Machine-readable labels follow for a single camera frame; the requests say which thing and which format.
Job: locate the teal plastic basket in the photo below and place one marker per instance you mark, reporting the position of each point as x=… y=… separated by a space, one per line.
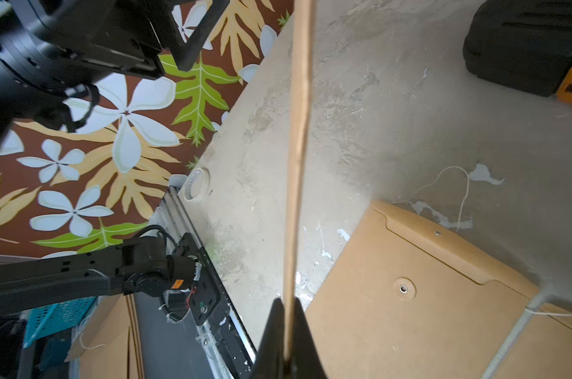
x=48 y=320

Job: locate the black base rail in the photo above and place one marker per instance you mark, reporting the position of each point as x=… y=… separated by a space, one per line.
x=206 y=307

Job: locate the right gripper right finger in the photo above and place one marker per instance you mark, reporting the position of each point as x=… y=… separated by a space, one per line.
x=306 y=363

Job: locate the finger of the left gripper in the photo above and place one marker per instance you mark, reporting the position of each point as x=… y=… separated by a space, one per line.
x=185 y=53

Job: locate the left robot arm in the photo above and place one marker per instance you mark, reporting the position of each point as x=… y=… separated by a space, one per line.
x=104 y=106

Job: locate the brown file bag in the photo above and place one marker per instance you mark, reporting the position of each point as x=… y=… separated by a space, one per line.
x=544 y=349
x=301 y=91
x=410 y=299

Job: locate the black tool case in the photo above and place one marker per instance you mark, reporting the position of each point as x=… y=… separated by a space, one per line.
x=525 y=45

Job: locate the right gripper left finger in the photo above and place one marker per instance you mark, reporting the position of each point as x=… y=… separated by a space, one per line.
x=269 y=362

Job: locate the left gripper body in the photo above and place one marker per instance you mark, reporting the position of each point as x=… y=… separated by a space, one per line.
x=124 y=37

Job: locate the white tape roll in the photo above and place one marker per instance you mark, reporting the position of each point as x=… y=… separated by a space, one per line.
x=196 y=185

